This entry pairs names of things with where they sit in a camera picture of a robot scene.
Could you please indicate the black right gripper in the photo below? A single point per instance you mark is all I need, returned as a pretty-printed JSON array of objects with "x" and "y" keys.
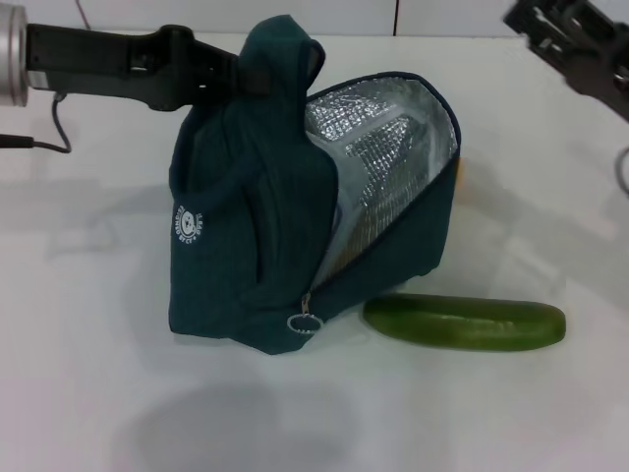
[{"x": 599, "y": 59}]

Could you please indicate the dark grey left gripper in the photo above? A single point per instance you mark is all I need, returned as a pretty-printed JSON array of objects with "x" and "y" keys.
[{"x": 98, "y": 59}]

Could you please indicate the dark teal insulated lunch bag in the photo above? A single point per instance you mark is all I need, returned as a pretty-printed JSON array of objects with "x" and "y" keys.
[{"x": 221, "y": 246}]

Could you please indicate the green cucumber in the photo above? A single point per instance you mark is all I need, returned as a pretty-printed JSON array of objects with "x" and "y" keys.
[{"x": 462, "y": 324}]

